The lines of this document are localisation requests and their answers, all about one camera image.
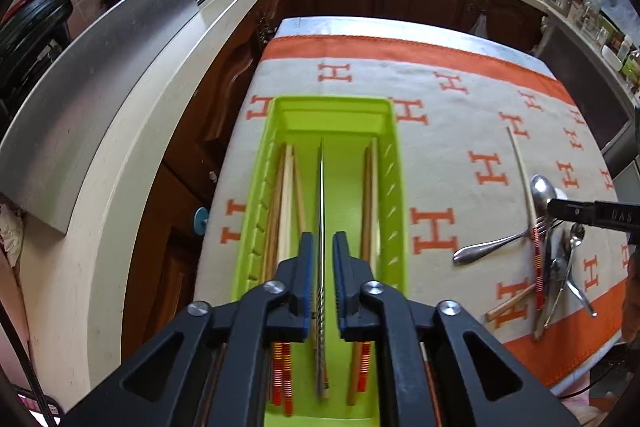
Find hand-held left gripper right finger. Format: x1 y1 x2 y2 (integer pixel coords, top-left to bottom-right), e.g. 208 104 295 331
332 231 571 427

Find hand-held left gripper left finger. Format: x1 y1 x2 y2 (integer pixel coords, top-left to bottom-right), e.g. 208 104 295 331
60 232 315 427

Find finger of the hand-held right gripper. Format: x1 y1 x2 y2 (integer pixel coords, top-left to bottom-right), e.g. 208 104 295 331
546 198 640 234

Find brown chopstick red yellow bands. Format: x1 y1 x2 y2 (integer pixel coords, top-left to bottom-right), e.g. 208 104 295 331
356 147 374 395

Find plain brown bamboo chopstick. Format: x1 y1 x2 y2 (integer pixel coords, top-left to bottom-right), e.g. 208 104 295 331
260 144 287 288

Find lime green utensil tray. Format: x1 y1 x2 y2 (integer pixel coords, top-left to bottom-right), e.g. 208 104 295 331
229 95 413 427

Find dark grey slim chopstick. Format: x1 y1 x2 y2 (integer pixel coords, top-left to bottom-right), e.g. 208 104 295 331
314 137 332 401

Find bamboo chopstick red band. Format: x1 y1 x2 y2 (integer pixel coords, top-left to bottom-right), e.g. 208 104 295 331
347 138 379 405

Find steel spoon thick handle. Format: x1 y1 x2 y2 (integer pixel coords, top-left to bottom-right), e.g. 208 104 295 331
452 231 532 267

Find brown wooden chopstick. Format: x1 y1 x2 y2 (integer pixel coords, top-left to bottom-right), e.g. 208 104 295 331
486 283 536 322

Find steel oven dark door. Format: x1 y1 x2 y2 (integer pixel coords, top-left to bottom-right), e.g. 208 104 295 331
532 14 640 158

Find orange beige printed blanket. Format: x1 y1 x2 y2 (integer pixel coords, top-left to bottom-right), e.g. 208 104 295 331
192 34 640 390

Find white bowl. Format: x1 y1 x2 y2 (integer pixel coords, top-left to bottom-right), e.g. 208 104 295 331
600 44 624 71

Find clear glass jar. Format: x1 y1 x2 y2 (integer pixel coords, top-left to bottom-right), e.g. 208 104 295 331
580 0 602 38

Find white plastic bag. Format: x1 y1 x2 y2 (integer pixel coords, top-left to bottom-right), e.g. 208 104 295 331
467 12 489 38

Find white kitchen countertop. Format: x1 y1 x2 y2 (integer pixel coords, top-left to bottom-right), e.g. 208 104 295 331
15 0 640 388

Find stainless steel divider plate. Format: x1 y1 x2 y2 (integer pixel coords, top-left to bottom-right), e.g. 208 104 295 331
0 0 202 236

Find floral cloth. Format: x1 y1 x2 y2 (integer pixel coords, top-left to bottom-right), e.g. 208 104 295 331
0 202 27 269

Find black pressure cooker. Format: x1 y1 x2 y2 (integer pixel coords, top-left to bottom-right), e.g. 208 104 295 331
0 0 74 108

